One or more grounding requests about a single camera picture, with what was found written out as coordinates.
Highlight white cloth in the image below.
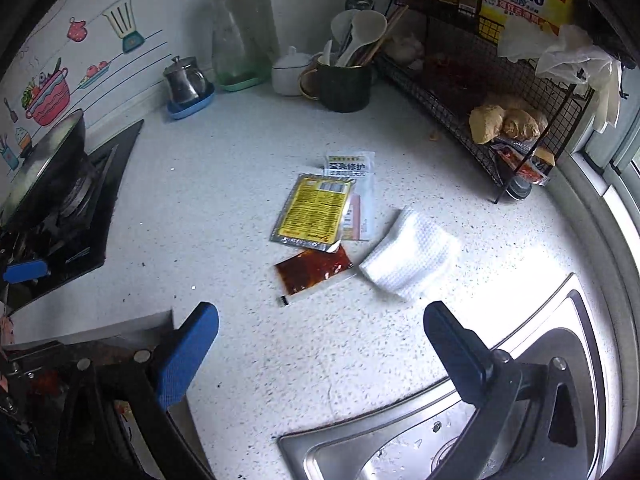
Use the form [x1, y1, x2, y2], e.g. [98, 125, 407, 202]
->
[359, 206, 463, 302]

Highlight black gas stove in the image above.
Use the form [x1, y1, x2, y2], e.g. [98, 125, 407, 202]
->
[0, 119, 145, 311]

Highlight window frame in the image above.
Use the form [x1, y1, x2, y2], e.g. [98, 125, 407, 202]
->
[570, 90, 640, 211]

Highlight red sauce packet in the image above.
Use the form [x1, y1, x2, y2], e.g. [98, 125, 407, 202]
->
[275, 244, 357, 307]

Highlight white rice paddle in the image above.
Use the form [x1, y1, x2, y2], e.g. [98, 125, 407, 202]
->
[341, 10, 388, 67]

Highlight white lidded jar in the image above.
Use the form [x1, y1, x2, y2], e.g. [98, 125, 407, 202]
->
[271, 46, 313, 97]

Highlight garlic bulbs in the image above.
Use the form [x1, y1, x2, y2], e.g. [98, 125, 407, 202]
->
[389, 34, 426, 67]

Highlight ginger piece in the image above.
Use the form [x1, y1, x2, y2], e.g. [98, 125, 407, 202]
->
[469, 104, 507, 145]
[501, 107, 549, 142]

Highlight blue tray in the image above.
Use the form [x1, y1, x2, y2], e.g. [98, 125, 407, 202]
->
[166, 85, 216, 120]

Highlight yellow foil sachet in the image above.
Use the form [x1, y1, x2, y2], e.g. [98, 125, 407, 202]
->
[270, 172, 357, 254]

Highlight black wire rack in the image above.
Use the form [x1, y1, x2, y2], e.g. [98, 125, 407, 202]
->
[375, 0, 596, 205]

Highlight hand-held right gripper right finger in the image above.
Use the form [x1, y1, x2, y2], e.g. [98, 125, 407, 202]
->
[423, 301, 601, 480]

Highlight yellow oil jug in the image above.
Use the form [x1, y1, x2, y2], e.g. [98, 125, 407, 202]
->
[477, 0, 578, 43]

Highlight white soup spoon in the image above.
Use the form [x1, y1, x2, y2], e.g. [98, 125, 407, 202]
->
[330, 10, 358, 66]

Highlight white printed sachet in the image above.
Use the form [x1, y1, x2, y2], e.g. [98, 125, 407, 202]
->
[322, 150, 377, 241]

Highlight glass carafe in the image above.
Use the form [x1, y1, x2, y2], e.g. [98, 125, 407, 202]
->
[204, 0, 271, 86]

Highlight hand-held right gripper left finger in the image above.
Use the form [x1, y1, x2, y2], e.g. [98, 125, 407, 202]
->
[55, 301, 221, 480]

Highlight pile of seasoning packets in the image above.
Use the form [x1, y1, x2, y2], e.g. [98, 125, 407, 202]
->
[489, 139, 557, 187]

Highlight black mug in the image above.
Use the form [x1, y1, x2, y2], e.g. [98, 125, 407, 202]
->
[299, 55, 373, 113]

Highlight steel oil pot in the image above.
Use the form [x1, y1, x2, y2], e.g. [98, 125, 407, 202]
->
[162, 56, 207, 107]

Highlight kitchen wall sticker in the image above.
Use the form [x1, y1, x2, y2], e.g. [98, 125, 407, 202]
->
[0, 0, 166, 171]

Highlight white plastic bag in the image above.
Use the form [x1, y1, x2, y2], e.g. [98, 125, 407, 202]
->
[497, 24, 623, 133]

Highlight wooden chopsticks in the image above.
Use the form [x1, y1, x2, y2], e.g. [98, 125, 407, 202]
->
[355, 5, 410, 67]

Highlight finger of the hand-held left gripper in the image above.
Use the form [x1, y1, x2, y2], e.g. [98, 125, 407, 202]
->
[0, 258, 52, 286]

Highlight green tray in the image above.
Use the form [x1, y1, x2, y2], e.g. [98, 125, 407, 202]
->
[216, 71, 268, 93]

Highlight stainless steel sink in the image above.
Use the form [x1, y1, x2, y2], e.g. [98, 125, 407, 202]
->
[277, 272, 621, 480]

